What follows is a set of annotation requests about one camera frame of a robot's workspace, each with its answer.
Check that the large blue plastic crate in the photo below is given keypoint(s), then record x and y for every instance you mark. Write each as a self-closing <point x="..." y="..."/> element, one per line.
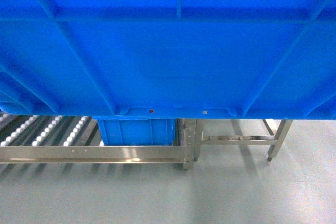
<point x="214" y="59"/>

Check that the steel roller flow shelf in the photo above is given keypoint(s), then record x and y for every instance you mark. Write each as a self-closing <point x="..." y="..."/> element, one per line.
<point x="28" y="139"/>

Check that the blue bin with red parts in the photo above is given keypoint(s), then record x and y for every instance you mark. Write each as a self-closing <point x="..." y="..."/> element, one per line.
<point x="139" y="132"/>

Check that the steel table frame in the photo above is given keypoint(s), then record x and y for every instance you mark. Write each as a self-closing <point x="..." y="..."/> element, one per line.
<point x="275" y="138"/>

